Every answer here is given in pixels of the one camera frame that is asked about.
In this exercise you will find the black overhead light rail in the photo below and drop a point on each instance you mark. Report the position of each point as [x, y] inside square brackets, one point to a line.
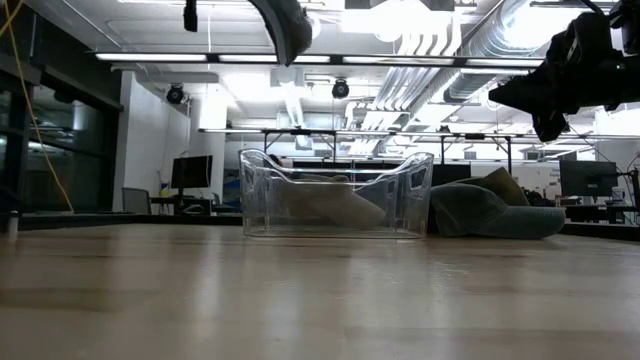
[335, 59]

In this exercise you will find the black computer monitor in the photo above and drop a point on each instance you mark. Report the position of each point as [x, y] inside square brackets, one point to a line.
[587, 177]
[192, 172]

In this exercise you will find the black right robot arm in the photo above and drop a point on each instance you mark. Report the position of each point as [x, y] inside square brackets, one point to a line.
[631, 80]

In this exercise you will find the grey-green baseball cap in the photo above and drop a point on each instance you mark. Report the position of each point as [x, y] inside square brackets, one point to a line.
[475, 215]

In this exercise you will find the grey office chair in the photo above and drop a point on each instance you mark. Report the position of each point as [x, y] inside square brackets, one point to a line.
[136, 200]

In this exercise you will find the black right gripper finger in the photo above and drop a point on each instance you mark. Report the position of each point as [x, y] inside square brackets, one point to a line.
[549, 125]
[525, 95]

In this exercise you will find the black background desk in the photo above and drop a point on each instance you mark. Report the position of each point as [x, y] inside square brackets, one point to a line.
[600, 212]
[200, 205]

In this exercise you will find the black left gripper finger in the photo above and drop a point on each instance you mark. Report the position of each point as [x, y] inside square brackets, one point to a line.
[190, 15]

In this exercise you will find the black ceiling spotlight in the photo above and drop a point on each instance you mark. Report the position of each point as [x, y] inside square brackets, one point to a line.
[175, 94]
[340, 89]

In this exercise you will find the blue denim baseball cap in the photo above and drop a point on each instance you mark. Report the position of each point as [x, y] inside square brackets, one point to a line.
[292, 30]

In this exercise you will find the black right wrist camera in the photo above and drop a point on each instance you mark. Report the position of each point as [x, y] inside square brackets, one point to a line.
[627, 15]

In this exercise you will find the clear plastic bin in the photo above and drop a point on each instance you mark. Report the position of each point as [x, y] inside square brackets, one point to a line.
[260, 200]

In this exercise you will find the person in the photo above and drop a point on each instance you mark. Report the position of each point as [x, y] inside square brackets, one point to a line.
[275, 160]

